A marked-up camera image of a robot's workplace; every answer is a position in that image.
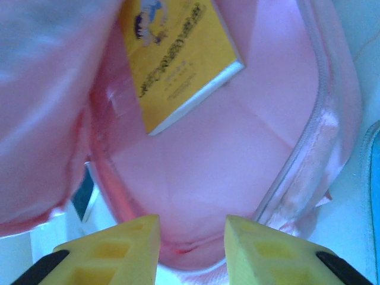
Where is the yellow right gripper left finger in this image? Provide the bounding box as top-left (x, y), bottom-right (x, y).
top-left (11, 214), bottom-right (162, 285)

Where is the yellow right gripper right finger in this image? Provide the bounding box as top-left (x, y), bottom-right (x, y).
top-left (223, 214), bottom-right (375, 285)

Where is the dark blue hardcover book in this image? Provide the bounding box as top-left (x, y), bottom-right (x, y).
top-left (70, 161), bottom-right (100, 223)

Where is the pink student backpack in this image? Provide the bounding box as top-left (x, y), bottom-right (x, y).
top-left (0, 0), bottom-right (365, 273)

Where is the grey-blue pencil case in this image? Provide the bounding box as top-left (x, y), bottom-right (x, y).
top-left (359, 119), bottom-right (380, 270)

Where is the yellow cartoon cover book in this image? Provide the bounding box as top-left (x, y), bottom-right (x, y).
top-left (118, 0), bottom-right (246, 137)

